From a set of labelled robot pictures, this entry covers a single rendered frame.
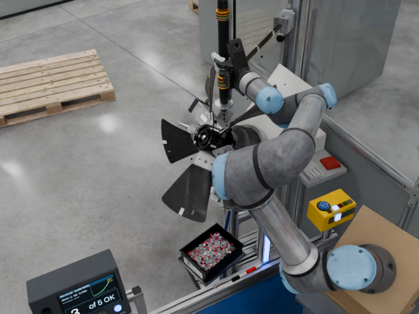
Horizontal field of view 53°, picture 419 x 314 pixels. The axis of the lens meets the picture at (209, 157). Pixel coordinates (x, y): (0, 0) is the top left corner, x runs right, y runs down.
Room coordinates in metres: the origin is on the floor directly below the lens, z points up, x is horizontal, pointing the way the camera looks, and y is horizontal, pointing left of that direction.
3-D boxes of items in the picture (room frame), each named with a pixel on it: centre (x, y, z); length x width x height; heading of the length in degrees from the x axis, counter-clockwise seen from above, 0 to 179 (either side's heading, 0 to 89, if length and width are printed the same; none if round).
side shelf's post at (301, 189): (1.69, -0.51, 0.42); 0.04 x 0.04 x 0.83; 25
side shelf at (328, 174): (1.69, -0.51, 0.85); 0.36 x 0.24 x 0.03; 25
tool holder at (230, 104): (1.36, -0.07, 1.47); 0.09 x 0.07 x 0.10; 150
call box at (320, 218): (1.15, -0.48, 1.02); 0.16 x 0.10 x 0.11; 115
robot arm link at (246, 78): (1.18, -0.15, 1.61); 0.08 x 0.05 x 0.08; 115
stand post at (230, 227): (1.52, -0.10, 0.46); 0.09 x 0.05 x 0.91; 25
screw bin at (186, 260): (1.10, 0.01, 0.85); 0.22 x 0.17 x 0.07; 131
